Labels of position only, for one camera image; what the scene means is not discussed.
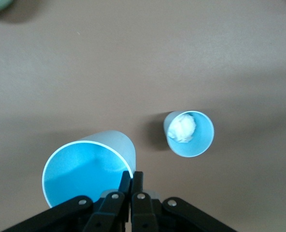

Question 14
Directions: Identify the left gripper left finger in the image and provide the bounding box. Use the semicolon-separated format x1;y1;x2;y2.
0;171;132;232

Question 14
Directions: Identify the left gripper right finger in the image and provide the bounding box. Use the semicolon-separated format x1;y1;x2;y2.
131;171;239;232

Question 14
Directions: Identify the blue paper cup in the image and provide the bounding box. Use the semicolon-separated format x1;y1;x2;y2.
42;130;137;208

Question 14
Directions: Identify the blue cup with white tissue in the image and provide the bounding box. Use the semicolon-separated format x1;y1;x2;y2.
163;110;215;158

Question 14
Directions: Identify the crumpled white tissue ball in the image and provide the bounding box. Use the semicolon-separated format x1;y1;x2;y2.
167;113;197;143

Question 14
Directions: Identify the brown table cloth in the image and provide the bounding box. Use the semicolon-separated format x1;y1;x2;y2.
0;0;286;232

